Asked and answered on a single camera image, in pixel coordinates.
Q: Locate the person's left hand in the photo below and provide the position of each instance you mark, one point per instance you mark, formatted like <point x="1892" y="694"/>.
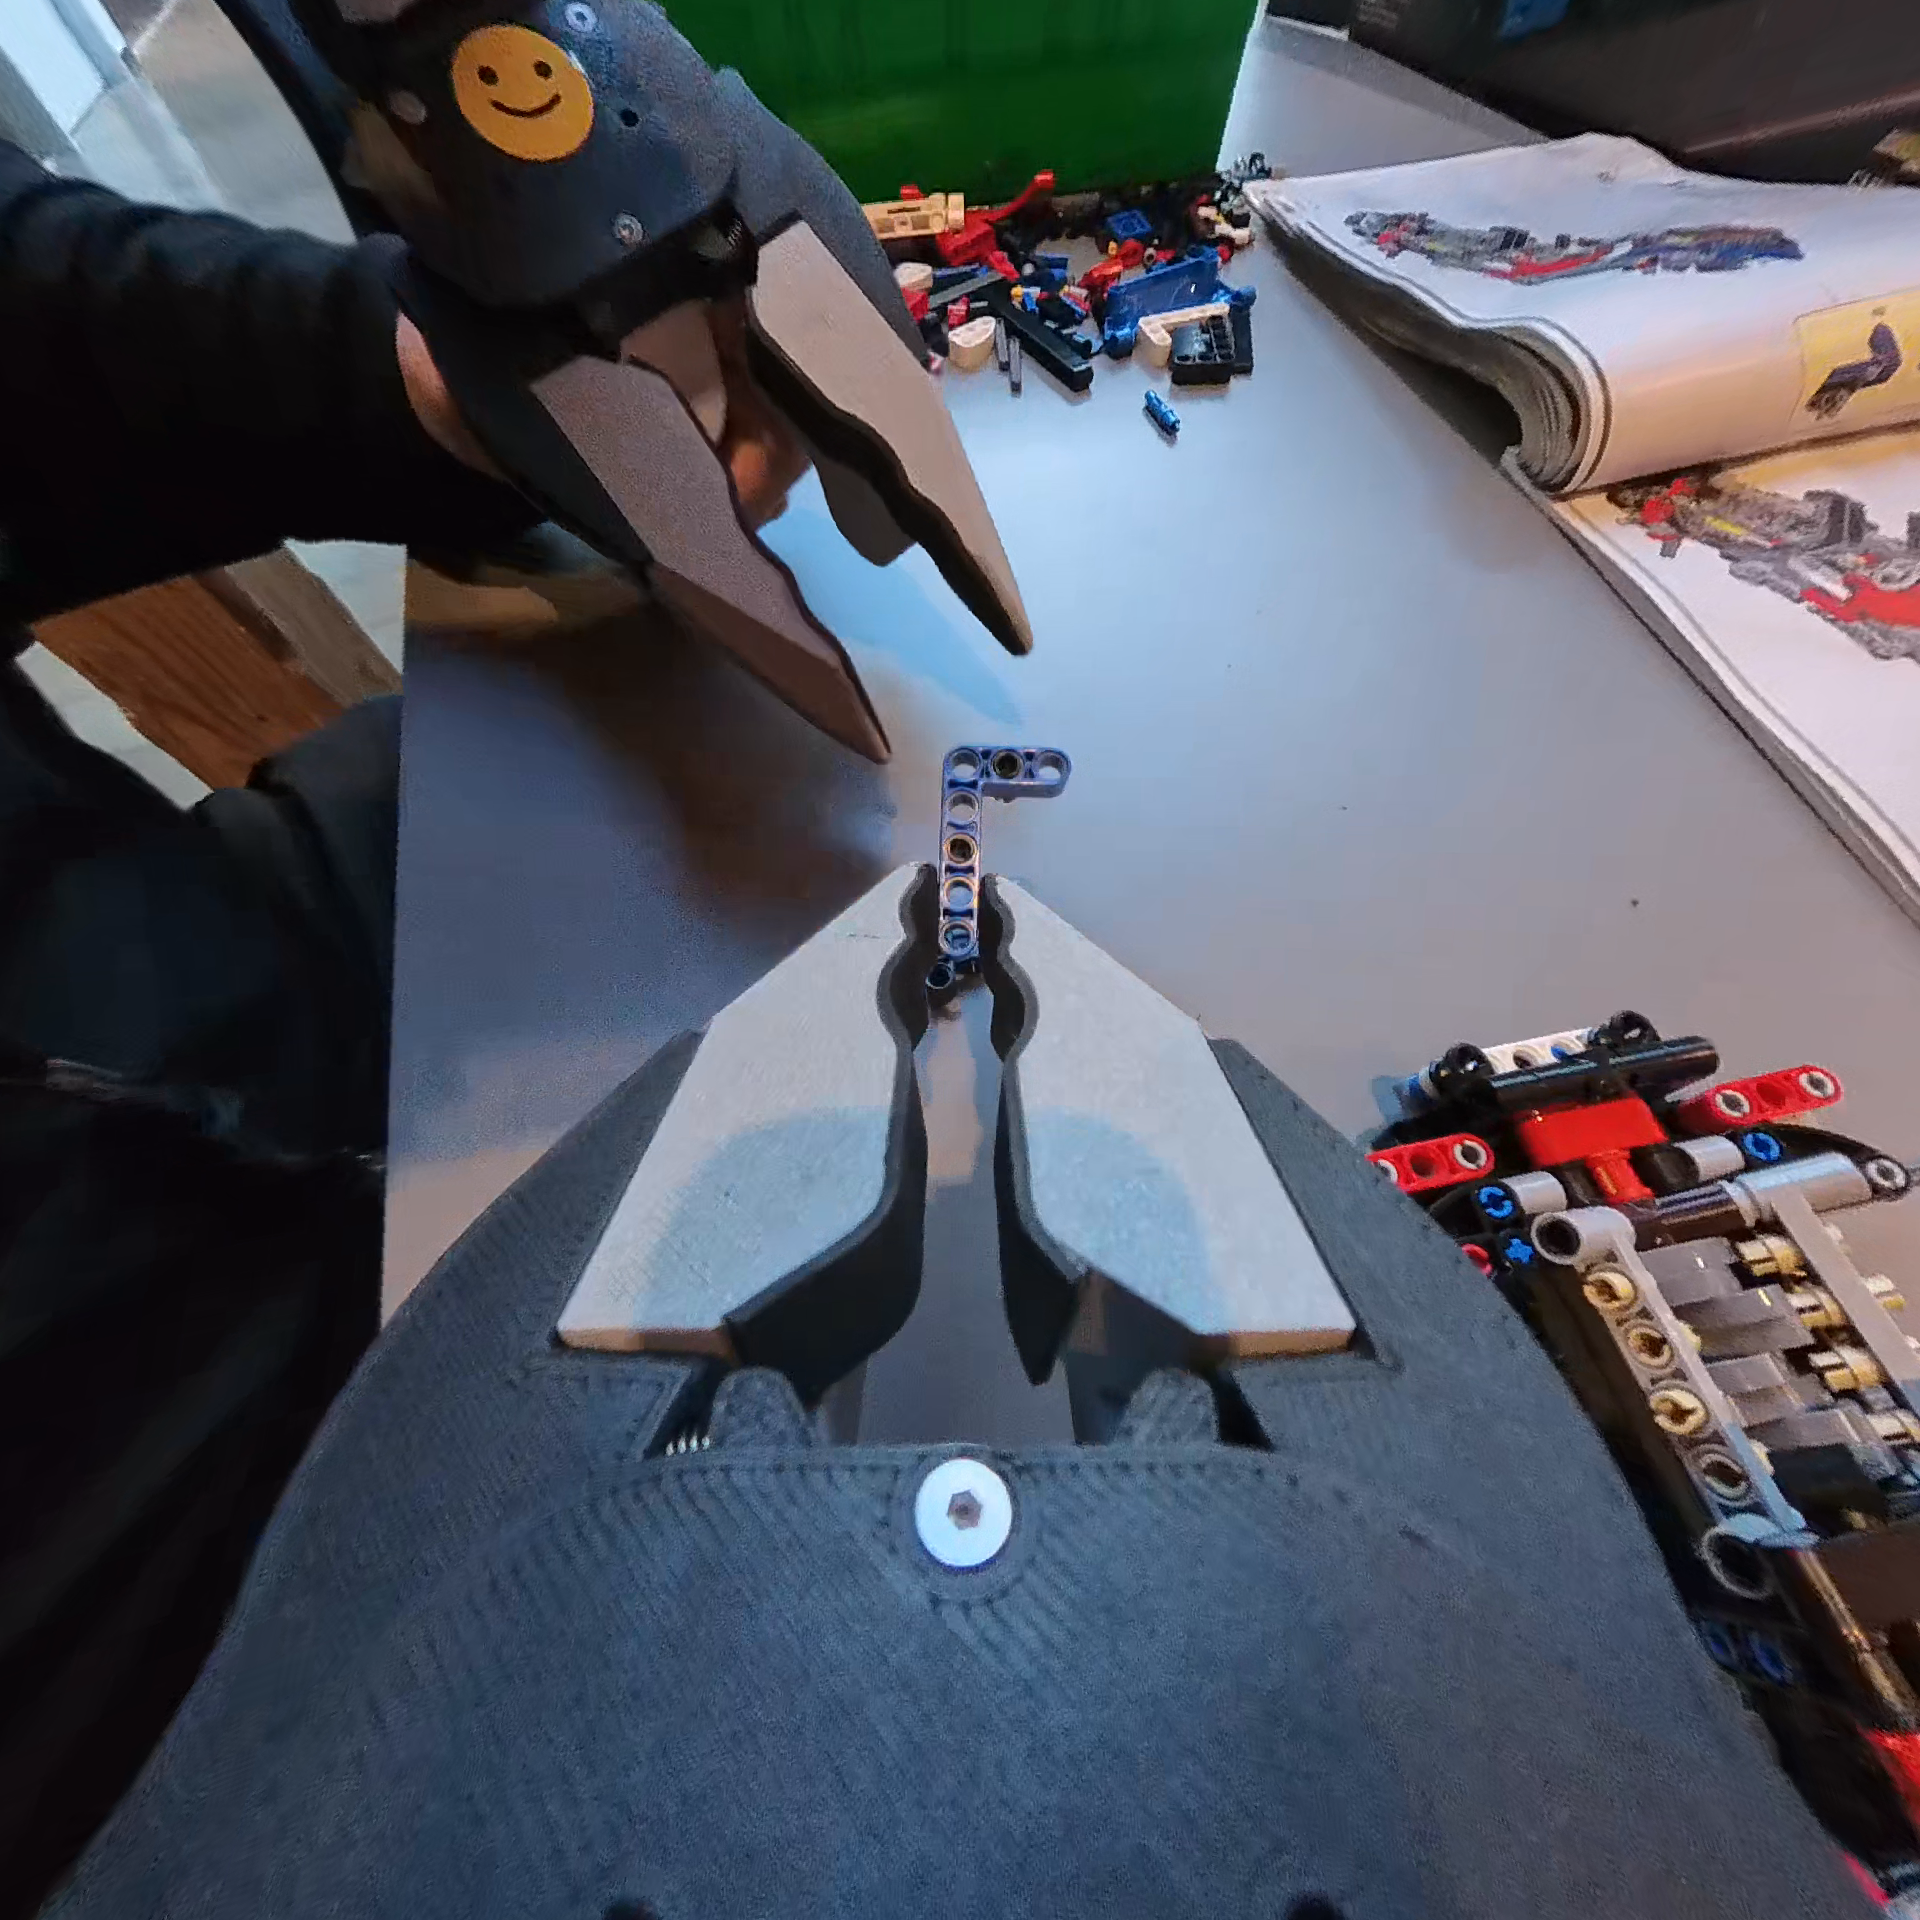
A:
<point x="750" y="434"/>

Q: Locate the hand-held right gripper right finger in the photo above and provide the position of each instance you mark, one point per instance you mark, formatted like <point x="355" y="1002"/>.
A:
<point x="1185" y="1184"/>

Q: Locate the blue L-shaped toy beam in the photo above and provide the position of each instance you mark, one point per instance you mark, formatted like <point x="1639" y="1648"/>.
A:
<point x="960" y="855"/>

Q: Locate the open building instruction booklet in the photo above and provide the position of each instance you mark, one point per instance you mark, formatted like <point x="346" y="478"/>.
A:
<point x="1651" y="345"/>

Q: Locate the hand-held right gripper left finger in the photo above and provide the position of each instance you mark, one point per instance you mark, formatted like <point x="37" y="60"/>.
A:
<point x="750" y="1171"/>

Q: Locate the small blue toy pin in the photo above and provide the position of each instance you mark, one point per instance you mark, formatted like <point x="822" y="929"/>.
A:
<point x="1162" y="413"/>

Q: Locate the pile of loose toy pieces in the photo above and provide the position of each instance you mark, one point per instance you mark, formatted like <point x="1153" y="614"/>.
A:
<point x="1140" y="293"/>

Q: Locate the green plastic bin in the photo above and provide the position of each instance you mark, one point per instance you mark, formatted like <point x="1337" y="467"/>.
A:
<point x="975" y="91"/>

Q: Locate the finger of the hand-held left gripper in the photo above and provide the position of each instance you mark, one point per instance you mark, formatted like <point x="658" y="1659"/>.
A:
<point x="871" y="390"/>
<point x="674" y="511"/>

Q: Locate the partly built toy car chassis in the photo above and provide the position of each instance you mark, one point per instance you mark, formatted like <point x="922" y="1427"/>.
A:
<point x="1651" y="1274"/>

